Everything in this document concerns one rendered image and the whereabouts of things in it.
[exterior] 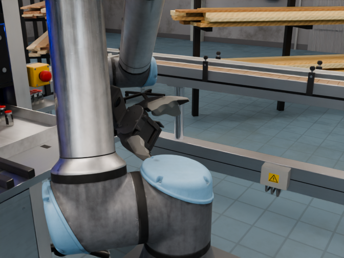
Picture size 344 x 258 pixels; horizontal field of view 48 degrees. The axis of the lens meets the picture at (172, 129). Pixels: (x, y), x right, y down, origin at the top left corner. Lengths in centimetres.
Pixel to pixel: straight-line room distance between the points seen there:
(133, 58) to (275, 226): 167
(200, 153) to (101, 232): 136
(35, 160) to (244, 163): 107
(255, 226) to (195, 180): 174
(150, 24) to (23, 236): 102
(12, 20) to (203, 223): 95
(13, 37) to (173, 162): 85
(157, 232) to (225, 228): 168
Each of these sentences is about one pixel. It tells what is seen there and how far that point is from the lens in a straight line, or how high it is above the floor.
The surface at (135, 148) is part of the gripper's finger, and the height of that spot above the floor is 99.
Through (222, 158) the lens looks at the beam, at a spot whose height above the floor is 51.
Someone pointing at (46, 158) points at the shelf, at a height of 88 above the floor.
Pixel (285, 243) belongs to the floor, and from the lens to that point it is 222.
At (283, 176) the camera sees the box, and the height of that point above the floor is 52.
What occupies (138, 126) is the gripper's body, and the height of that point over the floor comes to 101.
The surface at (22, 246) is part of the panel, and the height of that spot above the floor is 39.
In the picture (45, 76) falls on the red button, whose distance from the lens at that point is 139.
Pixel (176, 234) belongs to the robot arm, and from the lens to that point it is 61.
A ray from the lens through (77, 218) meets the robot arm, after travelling 58.
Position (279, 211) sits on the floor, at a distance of 248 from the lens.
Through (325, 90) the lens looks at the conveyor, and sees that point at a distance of 160.
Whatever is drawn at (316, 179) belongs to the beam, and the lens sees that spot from 175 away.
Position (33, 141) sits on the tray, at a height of 90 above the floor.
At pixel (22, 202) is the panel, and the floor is 56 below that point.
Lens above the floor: 129
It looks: 20 degrees down
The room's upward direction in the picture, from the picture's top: straight up
